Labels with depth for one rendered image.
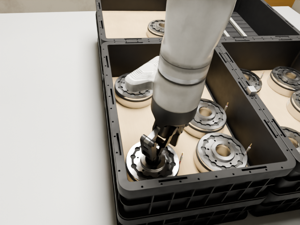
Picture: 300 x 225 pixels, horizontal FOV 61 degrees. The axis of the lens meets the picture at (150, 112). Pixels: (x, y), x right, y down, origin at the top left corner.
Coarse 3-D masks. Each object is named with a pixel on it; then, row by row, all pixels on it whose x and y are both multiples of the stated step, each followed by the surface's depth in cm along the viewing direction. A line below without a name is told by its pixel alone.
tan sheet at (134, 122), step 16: (112, 80) 68; (208, 96) 67; (128, 112) 60; (144, 112) 61; (128, 128) 57; (144, 128) 57; (224, 128) 60; (128, 144) 54; (192, 144) 56; (192, 160) 53
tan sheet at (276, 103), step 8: (256, 72) 77; (264, 72) 78; (264, 80) 75; (264, 88) 72; (264, 96) 69; (272, 96) 70; (280, 96) 70; (272, 104) 67; (280, 104) 68; (272, 112) 65; (280, 112) 66; (288, 112) 66; (280, 120) 64; (288, 120) 64; (296, 120) 64; (296, 128) 62
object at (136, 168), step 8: (136, 144) 50; (128, 152) 49; (136, 152) 49; (168, 152) 50; (128, 160) 47; (136, 160) 48; (168, 160) 48; (176, 160) 48; (128, 168) 46; (136, 168) 47; (168, 168) 47; (176, 168) 47; (136, 176) 45; (144, 176) 46; (152, 176) 46; (160, 176) 46; (168, 176) 46
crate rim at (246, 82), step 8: (224, 40) 69; (232, 40) 69; (240, 40) 70; (248, 40) 70; (256, 40) 70; (264, 40) 71; (272, 40) 71; (280, 40) 72; (288, 40) 72; (296, 40) 73; (224, 48) 66; (232, 64) 61; (240, 72) 59; (256, 96) 53; (264, 104) 52; (264, 112) 50; (272, 120) 49; (280, 128) 48; (280, 136) 46; (288, 144) 45; (296, 152) 44; (296, 160) 43; (296, 168) 43
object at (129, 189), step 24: (216, 48) 65; (264, 120) 49; (120, 144) 41; (120, 168) 38; (240, 168) 40; (264, 168) 41; (288, 168) 41; (120, 192) 38; (144, 192) 37; (168, 192) 39
